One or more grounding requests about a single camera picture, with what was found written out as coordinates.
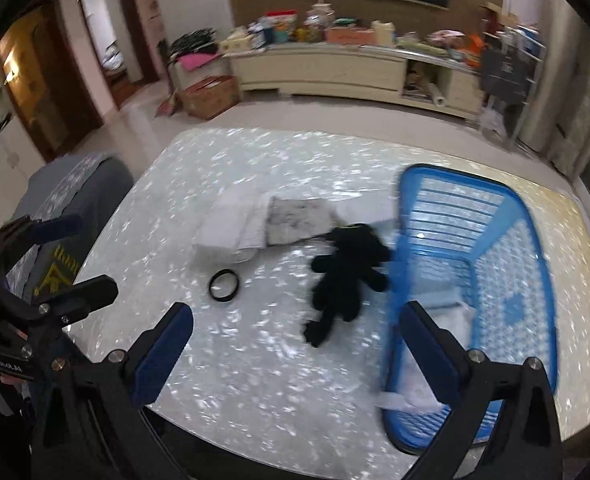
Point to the red paper packet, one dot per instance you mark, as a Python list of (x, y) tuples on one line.
[(169, 106)]

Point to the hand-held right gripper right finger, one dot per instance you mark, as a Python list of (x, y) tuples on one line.
[(435, 355)]

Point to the white metal rack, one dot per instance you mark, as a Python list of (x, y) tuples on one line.
[(539, 52)]

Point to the pink box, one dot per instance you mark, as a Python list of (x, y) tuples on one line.
[(350, 36)]

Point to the black plush toy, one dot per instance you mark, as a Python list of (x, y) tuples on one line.
[(340, 285)]

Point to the orange toy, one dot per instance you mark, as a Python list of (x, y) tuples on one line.
[(473, 50)]

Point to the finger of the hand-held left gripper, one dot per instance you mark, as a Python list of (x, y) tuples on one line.
[(90, 292), (55, 228)]

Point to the black patterned cloth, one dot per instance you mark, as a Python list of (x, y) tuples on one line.
[(192, 41)]

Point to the blue plastic basket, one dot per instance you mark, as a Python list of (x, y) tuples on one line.
[(513, 307)]

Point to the white paper roll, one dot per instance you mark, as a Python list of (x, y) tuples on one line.
[(435, 95)]

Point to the cardboard box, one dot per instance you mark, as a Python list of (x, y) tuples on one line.
[(210, 97)]

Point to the black tote bag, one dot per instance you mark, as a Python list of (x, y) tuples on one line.
[(505, 72)]

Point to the patterned curtain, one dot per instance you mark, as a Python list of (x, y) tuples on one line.
[(560, 90)]

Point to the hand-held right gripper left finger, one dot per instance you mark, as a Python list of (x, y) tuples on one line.
[(160, 355)]

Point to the white cloth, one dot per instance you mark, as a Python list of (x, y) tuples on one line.
[(455, 320), (225, 230)]

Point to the person's grey printed shirt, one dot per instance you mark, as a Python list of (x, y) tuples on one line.
[(70, 195)]

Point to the cream tv cabinet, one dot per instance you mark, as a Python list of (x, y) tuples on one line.
[(325, 70)]

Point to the white plastic bag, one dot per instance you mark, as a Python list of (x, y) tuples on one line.
[(492, 120)]

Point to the grey patterned cloth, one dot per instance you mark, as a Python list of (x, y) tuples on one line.
[(295, 220)]

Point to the pink cloth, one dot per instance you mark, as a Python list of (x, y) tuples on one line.
[(195, 61)]

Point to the colourful snack bag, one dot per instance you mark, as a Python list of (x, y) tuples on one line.
[(282, 25)]

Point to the green patterned cloth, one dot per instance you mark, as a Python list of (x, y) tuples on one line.
[(422, 47)]

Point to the tissue box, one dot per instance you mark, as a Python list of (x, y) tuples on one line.
[(242, 44)]

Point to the brown wooden door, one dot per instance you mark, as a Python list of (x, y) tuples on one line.
[(40, 90)]

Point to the cream plastic canister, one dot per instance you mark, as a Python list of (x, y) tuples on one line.
[(382, 34)]

